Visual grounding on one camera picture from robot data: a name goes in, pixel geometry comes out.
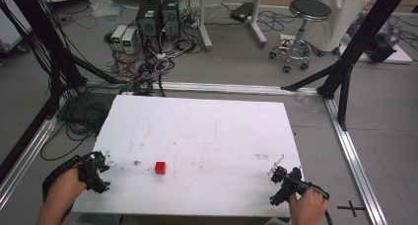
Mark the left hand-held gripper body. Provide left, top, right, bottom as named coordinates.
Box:
left=77, top=151, right=111, bottom=195

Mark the white cloth cover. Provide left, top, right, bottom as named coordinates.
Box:
left=304, top=0, right=371, bottom=53

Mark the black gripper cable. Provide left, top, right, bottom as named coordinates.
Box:
left=41, top=154, right=83, bottom=203
left=302, top=180, right=334, bottom=225

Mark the grey white cabinet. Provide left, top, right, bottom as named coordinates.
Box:
left=0, top=0, right=34, bottom=54

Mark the red cube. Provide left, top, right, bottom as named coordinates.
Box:
left=154, top=161, right=168, bottom=176

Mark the white power supply unit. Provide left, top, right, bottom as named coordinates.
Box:
left=110, top=24, right=128, bottom=50
left=120, top=28, right=138, bottom=55

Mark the long aluminium floor rail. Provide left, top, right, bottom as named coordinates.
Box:
left=83, top=79, right=320, bottom=97

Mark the black round stool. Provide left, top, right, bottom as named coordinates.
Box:
left=268, top=0, right=333, bottom=74

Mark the black floor cable bundle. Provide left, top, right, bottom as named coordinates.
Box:
left=39, top=90, right=116, bottom=163

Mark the flat black box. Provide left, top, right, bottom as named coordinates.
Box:
left=229, top=1, right=255, bottom=24

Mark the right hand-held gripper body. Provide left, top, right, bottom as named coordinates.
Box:
left=269, top=166, right=312, bottom=207

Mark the white floor board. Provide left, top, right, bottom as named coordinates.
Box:
left=339, top=37, right=414, bottom=65

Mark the black frame post with braces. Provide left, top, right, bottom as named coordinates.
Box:
left=280, top=0, right=412, bottom=132

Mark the person's right hand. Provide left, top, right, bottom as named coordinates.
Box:
left=287, top=187, right=329, bottom=225

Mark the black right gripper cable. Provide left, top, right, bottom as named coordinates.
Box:
left=302, top=180, right=334, bottom=225

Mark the clear plastic bag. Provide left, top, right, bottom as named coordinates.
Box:
left=89, top=0, right=127, bottom=19

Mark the black and grey machine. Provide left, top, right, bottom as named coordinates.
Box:
left=364, top=19, right=402, bottom=64

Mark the large black computer tower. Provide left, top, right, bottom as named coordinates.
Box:
left=135, top=0, right=163, bottom=54

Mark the white desk leg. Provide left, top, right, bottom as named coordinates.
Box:
left=246, top=0, right=269, bottom=49
left=196, top=0, right=214, bottom=52

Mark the person's left hand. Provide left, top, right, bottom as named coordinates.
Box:
left=43, top=167, right=89, bottom=216

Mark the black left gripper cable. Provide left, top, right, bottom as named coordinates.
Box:
left=41, top=154, right=83, bottom=203

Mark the slim black computer tower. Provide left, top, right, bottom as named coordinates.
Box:
left=160, top=0, right=181, bottom=43

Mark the black frame post with cables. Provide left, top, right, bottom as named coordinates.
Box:
left=0, top=0, right=129, bottom=120

